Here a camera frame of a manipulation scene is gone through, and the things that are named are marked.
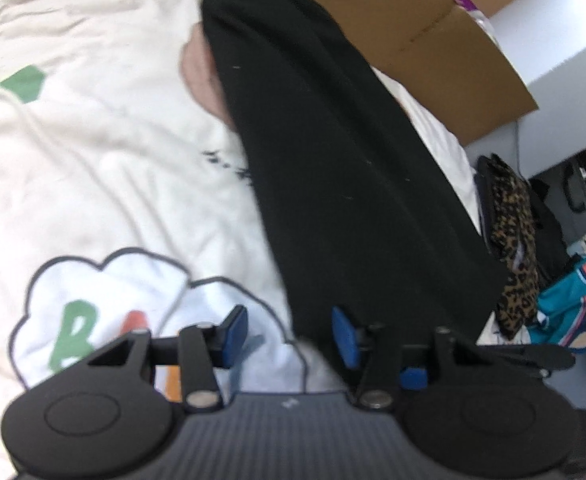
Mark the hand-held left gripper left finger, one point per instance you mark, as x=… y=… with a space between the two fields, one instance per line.
x=235 y=336

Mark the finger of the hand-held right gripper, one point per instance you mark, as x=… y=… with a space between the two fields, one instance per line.
x=413 y=379

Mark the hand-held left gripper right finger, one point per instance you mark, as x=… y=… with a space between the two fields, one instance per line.
x=346 y=342

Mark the black shorts with bear-print trim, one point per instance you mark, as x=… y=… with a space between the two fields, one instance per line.
x=343 y=175

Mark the teal jersey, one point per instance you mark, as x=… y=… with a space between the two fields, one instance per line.
x=563 y=305

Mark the leopard print garment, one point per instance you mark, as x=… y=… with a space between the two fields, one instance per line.
x=515 y=230

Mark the cream printed bedsheet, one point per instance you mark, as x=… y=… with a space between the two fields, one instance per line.
x=98 y=170

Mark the grey bag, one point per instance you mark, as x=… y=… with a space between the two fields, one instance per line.
x=573 y=210

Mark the brown cardboard sheet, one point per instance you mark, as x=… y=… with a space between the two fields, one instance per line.
x=438 y=45

